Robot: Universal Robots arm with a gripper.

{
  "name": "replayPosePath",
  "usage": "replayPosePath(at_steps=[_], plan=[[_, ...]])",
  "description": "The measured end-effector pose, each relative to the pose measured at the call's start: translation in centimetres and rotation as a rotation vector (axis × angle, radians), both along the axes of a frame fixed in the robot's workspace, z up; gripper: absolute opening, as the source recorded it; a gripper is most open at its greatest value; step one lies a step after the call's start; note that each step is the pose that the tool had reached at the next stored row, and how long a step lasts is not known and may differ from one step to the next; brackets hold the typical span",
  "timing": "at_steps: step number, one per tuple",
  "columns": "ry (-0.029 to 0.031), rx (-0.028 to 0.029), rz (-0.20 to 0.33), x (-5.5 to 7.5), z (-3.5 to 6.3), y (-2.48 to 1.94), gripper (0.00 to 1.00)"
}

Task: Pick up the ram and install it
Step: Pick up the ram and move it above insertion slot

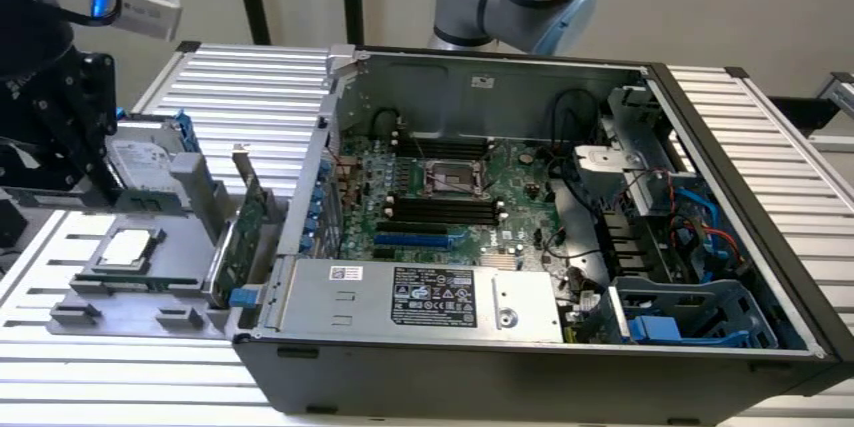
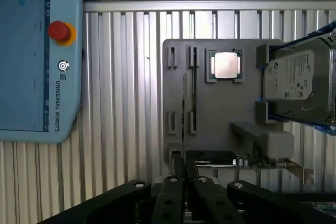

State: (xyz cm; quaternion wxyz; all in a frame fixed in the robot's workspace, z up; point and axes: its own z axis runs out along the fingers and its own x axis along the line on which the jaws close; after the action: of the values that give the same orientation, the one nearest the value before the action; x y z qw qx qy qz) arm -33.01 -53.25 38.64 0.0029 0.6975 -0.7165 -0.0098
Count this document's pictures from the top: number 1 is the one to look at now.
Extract green graphics card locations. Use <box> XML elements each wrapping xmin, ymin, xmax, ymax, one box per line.
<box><xmin>206</xmin><ymin>143</ymin><xmax>280</xmax><ymax>309</ymax></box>

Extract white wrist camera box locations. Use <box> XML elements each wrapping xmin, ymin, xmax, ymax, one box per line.
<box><xmin>108</xmin><ymin>0</ymin><xmax>184</xmax><ymax>43</ymax></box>

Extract silver chipset heatsink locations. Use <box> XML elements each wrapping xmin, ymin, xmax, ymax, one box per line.
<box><xmin>480</xmin><ymin>253</ymin><xmax>523</xmax><ymax>272</ymax></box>

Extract green RAM stick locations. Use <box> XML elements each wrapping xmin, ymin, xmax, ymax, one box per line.
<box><xmin>73</xmin><ymin>270</ymin><xmax>202</xmax><ymax>294</ymax></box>
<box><xmin>112</xmin><ymin>188</ymin><xmax>182</xmax><ymax>214</ymax></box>

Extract black open PC case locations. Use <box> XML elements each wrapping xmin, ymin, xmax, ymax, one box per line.
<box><xmin>228</xmin><ymin>43</ymin><xmax>854</xmax><ymax>417</ymax></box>

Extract CPU socket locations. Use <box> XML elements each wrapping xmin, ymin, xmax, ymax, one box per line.
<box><xmin>413</xmin><ymin>157</ymin><xmax>493</xmax><ymax>197</ymax></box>

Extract short black looped wire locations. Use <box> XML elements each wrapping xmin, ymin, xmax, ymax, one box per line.
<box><xmin>371</xmin><ymin>107</ymin><xmax>403</xmax><ymax>139</ymax></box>

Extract aluminium profile rail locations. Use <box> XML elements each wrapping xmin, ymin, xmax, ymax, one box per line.
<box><xmin>808</xmin><ymin>70</ymin><xmax>854</xmax><ymax>114</ymax></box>

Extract blue expansion slot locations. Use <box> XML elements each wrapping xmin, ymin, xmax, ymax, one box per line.
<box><xmin>371</xmin><ymin>233</ymin><xmax>451</xmax><ymax>249</ymax></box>

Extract silver drive cage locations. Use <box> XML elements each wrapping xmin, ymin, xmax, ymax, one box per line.
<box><xmin>597</xmin><ymin>85</ymin><xmax>703</xmax><ymax>219</ymax></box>

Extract grey parts rack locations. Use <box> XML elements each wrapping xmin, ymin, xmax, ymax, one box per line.
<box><xmin>0</xmin><ymin>111</ymin><xmax>295</xmax><ymax>344</ymax></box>

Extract blue disk bay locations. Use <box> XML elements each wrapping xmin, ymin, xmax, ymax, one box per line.
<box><xmin>607</xmin><ymin>275</ymin><xmax>780</xmax><ymax>349</ymax></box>

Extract silver CPU chip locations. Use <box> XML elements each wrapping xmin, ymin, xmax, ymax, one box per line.
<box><xmin>94</xmin><ymin>226</ymin><xmax>166</xmax><ymax>269</ymax></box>

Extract silver metal bracket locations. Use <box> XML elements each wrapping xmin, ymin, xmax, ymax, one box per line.
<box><xmin>571</xmin><ymin>144</ymin><xmax>647</xmax><ymax>189</ymax></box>

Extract silver hard disk blue bracket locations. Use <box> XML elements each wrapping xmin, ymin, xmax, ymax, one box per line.
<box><xmin>102</xmin><ymin>109</ymin><xmax>201</xmax><ymax>194</ymax></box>

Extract long black looped wire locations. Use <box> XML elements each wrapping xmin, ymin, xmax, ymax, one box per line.
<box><xmin>548</xmin><ymin>88</ymin><xmax>605</xmax><ymax>149</ymax></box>

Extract blue wire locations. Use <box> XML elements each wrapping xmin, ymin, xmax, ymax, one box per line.
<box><xmin>669</xmin><ymin>185</ymin><xmax>722</xmax><ymax>276</ymax></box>

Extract black block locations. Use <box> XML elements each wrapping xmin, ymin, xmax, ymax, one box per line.
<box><xmin>764</xmin><ymin>95</ymin><xmax>836</xmax><ymax>137</ymax></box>

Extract silver power supply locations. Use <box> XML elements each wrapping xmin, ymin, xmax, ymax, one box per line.
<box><xmin>254</xmin><ymin>255</ymin><xmax>569</xmax><ymax>347</ymax></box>

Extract red wire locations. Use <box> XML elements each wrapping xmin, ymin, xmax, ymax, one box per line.
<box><xmin>691</xmin><ymin>227</ymin><xmax>740</xmax><ymax>261</ymax></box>

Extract black RAM slot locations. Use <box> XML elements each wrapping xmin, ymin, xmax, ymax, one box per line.
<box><xmin>383</xmin><ymin>207</ymin><xmax>501</xmax><ymax>217</ymax></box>
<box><xmin>384</xmin><ymin>193</ymin><xmax>501</xmax><ymax>204</ymax></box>
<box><xmin>383</xmin><ymin>200</ymin><xmax>501</xmax><ymax>210</ymax></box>
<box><xmin>392</xmin><ymin>135</ymin><xmax>492</xmax><ymax>144</ymax></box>
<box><xmin>392</xmin><ymin>146</ymin><xmax>492</xmax><ymax>154</ymax></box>
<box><xmin>381</xmin><ymin>214</ymin><xmax>501</xmax><ymax>225</ymax></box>
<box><xmin>392</xmin><ymin>141</ymin><xmax>492</xmax><ymax>149</ymax></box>
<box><xmin>392</xmin><ymin>151</ymin><xmax>492</xmax><ymax>160</ymax></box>

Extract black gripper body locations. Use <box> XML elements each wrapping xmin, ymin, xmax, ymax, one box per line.
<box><xmin>0</xmin><ymin>0</ymin><xmax>85</xmax><ymax>113</ymax></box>

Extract thin black wire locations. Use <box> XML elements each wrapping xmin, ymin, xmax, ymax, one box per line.
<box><xmin>540</xmin><ymin>230</ymin><xmax>605</xmax><ymax>264</ymax></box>

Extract green motherboard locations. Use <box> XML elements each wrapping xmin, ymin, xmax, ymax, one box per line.
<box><xmin>328</xmin><ymin>134</ymin><xmax>605</xmax><ymax>279</ymax></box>

